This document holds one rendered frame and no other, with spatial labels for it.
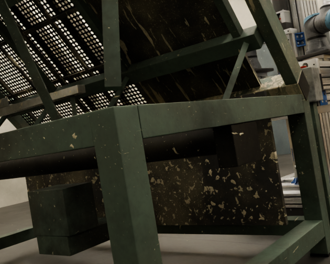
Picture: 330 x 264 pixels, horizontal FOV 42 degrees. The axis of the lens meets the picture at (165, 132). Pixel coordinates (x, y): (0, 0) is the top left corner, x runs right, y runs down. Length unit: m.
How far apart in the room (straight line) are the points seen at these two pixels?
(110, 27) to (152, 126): 0.28
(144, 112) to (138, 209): 0.25
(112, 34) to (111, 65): 0.08
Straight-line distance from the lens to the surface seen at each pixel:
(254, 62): 2.99
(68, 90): 2.26
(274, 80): 2.23
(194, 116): 1.32
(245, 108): 1.62
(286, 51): 2.09
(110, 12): 1.17
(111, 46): 1.13
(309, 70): 2.36
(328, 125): 3.04
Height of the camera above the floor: 0.70
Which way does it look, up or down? level
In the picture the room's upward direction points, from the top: 9 degrees counter-clockwise
